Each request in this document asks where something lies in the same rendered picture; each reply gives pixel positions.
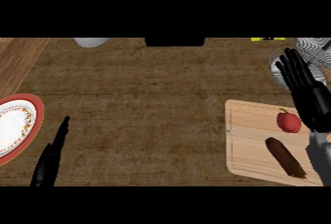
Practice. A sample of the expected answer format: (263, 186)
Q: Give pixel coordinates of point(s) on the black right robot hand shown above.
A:
(311, 99)

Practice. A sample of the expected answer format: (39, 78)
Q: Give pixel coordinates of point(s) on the yellow and black object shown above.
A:
(268, 38)

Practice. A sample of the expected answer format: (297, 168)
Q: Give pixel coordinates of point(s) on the red bell pepper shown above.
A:
(288, 121)

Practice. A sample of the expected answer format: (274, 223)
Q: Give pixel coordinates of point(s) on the pale wooden cutting board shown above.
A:
(254, 140)

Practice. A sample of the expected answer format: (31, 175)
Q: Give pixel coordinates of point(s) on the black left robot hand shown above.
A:
(46, 163)

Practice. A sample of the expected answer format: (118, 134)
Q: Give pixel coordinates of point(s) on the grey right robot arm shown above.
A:
(321, 157)

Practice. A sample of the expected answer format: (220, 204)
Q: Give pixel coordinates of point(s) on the white rounded object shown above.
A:
(90, 41)

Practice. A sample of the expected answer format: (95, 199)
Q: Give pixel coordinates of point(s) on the red rimmed white plate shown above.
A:
(15, 128)

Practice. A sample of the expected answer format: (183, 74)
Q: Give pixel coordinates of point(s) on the black rectangular appliance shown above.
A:
(175, 41)

